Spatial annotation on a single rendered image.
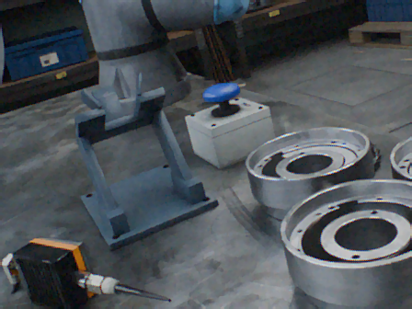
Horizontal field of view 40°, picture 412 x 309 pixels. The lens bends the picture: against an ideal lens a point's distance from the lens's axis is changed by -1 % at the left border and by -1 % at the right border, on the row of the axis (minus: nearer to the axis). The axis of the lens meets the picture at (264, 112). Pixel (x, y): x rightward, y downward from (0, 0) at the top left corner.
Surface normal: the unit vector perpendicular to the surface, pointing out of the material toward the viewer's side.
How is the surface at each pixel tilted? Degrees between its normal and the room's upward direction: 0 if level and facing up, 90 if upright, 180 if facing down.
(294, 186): 90
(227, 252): 0
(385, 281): 90
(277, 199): 90
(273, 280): 0
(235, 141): 90
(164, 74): 72
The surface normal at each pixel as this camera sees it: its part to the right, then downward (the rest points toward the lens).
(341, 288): -0.40, 0.36
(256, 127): 0.49, 0.18
